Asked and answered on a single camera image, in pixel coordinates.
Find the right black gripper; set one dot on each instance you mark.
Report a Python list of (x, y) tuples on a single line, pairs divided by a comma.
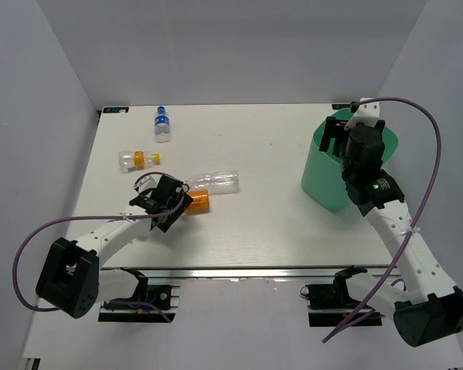
[(333, 129)]

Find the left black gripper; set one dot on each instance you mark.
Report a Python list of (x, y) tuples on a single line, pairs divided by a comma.
[(177, 212)]

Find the orange juice bottle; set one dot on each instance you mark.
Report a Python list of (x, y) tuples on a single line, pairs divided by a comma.
[(200, 202)]

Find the green plastic bin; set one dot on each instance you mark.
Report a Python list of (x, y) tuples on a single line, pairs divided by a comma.
[(321, 178)]

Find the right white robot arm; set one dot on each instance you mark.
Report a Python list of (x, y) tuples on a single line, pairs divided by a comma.
[(431, 306)]

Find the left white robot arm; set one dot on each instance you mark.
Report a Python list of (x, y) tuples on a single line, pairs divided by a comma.
[(73, 279)]

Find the right blue table sticker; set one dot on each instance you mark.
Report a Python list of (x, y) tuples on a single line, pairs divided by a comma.
[(338, 106)]

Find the blue table sticker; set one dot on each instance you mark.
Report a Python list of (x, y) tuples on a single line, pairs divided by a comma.
[(115, 110), (338, 106)]

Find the large clear plastic bottle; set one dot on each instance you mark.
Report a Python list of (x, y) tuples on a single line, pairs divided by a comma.
[(215, 183)]

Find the small bottle yellow cap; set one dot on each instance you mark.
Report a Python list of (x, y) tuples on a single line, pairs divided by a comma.
[(132, 160)]

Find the blue cap water bottle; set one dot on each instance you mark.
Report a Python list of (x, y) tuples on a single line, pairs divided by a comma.
[(162, 125)]

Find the left blue table sticker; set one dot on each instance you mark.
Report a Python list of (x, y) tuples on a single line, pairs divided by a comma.
[(115, 110)]

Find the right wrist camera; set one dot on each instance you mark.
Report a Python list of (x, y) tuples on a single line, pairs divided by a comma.
[(365, 112)]

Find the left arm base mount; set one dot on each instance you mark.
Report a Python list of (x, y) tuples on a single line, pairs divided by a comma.
[(130, 296)]

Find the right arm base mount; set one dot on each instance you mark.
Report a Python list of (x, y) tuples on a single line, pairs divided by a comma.
[(329, 304)]

